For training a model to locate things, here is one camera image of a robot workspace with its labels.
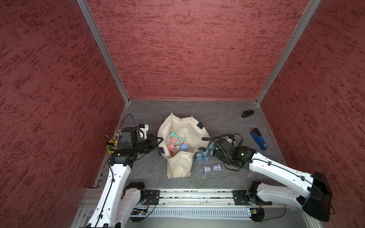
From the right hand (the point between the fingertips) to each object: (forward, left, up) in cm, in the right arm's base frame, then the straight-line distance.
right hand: (215, 156), depth 80 cm
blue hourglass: (+6, +18, 0) cm, 19 cm away
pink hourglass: (+7, +26, -1) cm, 27 cm away
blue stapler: (+14, -33, -8) cm, 37 cm away
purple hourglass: (+6, +22, -2) cm, 23 cm away
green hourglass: (+19, +26, -7) cm, 33 cm away
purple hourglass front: (-5, +5, -7) cm, 10 cm away
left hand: (+4, +29, +11) cm, 32 cm away
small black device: (+40, -34, -11) cm, 53 cm away
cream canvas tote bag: (+13, +10, +1) cm, 17 cm away
